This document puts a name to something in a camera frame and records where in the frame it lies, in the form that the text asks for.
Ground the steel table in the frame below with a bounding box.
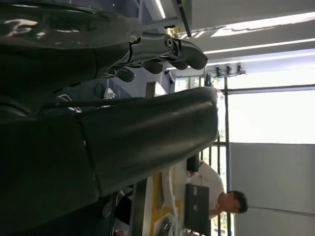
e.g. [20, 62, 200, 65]
[128, 159, 187, 236]

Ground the person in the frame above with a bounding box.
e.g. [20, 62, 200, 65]
[188, 161, 249, 219]

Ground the dark grey laptop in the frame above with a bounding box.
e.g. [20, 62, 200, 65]
[184, 183, 210, 236]

